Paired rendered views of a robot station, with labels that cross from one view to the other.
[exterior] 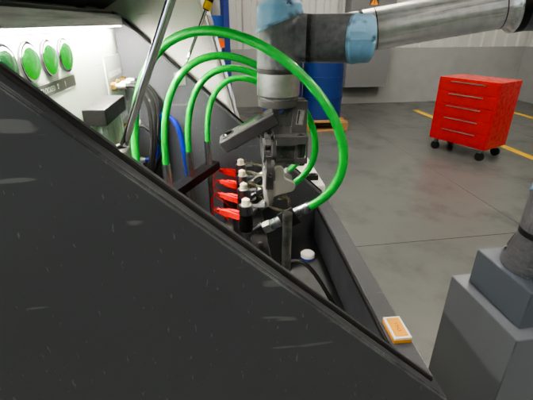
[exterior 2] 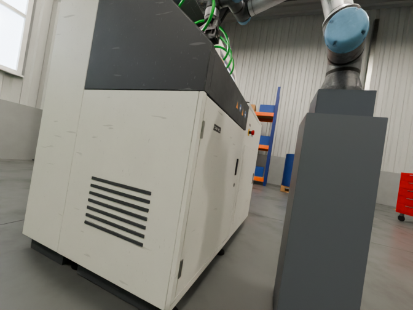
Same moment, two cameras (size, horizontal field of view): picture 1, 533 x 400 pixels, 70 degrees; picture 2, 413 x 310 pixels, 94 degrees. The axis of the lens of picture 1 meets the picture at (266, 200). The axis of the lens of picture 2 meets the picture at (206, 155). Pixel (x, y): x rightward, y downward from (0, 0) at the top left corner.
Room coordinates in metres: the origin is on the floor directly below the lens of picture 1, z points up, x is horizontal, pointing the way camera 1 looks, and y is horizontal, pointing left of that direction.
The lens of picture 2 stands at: (-0.16, -0.58, 0.58)
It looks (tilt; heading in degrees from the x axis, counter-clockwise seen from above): 1 degrees up; 29
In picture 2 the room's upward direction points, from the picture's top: 9 degrees clockwise
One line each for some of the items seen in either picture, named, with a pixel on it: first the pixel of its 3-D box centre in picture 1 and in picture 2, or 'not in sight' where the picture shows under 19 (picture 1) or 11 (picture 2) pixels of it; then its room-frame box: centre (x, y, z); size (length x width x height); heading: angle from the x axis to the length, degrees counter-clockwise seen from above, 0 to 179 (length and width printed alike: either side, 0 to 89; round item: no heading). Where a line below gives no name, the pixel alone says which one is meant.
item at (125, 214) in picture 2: not in sight; (169, 186); (0.68, 0.07, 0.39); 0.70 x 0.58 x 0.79; 6
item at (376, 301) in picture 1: (350, 288); (230, 101); (0.71, -0.20, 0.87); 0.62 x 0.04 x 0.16; 6
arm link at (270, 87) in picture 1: (278, 86); (211, 16); (0.69, -0.02, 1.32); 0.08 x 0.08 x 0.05
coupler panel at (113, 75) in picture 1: (128, 125); not in sight; (0.89, 0.33, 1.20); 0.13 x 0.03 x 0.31; 6
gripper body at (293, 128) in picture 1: (281, 131); (210, 31); (0.69, -0.03, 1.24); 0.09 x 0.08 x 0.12; 96
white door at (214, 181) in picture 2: not in sight; (219, 187); (0.71, -0.21, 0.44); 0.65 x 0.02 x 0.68; 6
